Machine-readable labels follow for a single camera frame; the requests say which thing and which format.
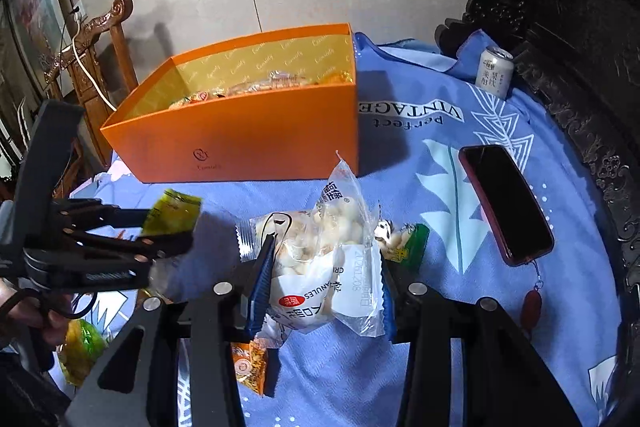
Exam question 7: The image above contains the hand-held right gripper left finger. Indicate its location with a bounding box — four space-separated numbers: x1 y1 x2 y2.
65 232 279 427

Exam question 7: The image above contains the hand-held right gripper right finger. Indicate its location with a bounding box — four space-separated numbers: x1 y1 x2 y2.
378 249 571 427

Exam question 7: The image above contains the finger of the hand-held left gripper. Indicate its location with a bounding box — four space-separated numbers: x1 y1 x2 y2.
50 198 153 234
65 229 196 269

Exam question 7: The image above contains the lime green seed packet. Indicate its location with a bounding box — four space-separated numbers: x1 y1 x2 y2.
140 188 204 239

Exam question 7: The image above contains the white puff snack bag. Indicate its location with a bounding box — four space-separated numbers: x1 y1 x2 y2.
235 151 389 342

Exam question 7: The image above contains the orange cardboard box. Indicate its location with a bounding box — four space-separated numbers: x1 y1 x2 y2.
100 23 362 184

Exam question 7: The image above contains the person's left forearm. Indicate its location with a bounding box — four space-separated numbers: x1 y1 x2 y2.
0 347 73 427

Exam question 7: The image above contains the person's left hand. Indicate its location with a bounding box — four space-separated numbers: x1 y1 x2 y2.
0 279 76 354

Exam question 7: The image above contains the small green white packet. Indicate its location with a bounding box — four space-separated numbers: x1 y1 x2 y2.
375 218 431 264

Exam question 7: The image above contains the small orange nut packet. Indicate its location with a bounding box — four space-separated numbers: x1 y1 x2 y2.
231 341 271 397

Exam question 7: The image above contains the blue printed cloth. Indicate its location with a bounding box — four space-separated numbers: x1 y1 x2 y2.
70 31 625 427

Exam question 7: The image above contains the carved wooden chair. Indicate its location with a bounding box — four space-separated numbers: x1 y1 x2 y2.
42 0 140 170

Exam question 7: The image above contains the yellow green snack packet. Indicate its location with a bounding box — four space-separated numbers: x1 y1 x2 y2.
56 318 109 389

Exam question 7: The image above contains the red phone charm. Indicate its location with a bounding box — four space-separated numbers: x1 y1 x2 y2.
520 263 547 334

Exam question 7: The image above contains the framed painting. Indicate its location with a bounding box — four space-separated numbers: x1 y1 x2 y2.
0 0 76 88

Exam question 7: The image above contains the phone in red case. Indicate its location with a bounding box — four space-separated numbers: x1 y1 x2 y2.
458 144 556 268

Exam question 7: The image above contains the white drink can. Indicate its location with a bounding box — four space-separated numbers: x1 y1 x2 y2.
475 46 515 101

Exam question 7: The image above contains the dark carved wooden furniture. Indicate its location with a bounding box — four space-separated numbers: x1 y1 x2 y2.
434 0 640 288

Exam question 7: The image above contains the white cable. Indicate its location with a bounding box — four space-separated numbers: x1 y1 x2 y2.
71 29 117 114

